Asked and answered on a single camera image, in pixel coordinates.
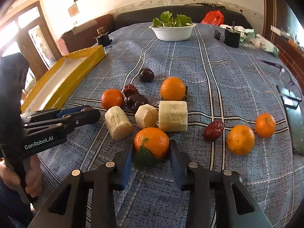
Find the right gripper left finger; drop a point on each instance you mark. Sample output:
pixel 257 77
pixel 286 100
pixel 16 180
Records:
pixel 67 207

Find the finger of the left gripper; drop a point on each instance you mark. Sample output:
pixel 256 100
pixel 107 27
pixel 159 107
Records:
pixel 50 114
pixel 71 121

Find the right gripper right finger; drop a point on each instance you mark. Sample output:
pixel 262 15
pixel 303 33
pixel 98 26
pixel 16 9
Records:
pixel 234 206

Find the wrinkled red jujube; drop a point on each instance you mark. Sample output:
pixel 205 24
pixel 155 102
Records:
pixel 129 90

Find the dark plum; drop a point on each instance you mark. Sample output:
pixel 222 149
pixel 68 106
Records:
pixel 146 75
pixel 134 101

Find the yellowish mandarin orange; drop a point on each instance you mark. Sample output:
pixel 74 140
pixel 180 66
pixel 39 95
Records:
pixel 240 140

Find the mandarin with green leaf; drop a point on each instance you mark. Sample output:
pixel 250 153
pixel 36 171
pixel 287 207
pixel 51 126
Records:
pixel 150 145

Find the small sugarcane piece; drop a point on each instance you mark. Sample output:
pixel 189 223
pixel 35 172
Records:
pixel 146 116

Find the large sugarcane piece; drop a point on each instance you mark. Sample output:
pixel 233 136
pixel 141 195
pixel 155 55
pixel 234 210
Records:
pixel 173 116

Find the person's left hand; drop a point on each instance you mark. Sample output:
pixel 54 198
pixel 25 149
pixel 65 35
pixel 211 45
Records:
pixel 33 178

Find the yellow rimmed white tray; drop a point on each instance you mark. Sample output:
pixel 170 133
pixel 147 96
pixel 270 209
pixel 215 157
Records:
pixel 54 88

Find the blue plaid tablecloth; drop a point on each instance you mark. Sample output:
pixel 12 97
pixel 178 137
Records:
pixel 224 83

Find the maroon armchair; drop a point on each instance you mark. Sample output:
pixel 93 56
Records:
pixel 83 36

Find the left black holder with cork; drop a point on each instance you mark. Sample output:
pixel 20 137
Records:
pixel 102 38

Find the wooden glass door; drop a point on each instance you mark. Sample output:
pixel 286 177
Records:
pixel 27 32

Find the black sofa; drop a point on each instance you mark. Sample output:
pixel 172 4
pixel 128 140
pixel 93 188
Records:
pixel 196 13

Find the smartphone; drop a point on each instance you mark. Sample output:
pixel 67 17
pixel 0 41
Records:
pixel 293 112

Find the eyeglasses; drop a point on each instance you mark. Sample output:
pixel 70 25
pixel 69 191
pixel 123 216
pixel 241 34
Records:
pixel 287 88

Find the white bowl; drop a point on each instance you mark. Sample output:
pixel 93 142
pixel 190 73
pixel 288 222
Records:
pixel 173 34

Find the green lettuce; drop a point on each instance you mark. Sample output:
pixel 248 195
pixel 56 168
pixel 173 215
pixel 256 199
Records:
pixel 166 19

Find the right black cup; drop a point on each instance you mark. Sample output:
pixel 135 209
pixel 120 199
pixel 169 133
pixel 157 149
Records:
pixel 231 36

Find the white green cloth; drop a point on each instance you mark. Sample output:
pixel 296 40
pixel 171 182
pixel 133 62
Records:
pixel 249 39

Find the red plastic bag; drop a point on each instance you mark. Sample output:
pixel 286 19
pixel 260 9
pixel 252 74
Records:
pixel 213 18

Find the small wall plaque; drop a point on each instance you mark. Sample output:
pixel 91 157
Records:
pixel 73 10

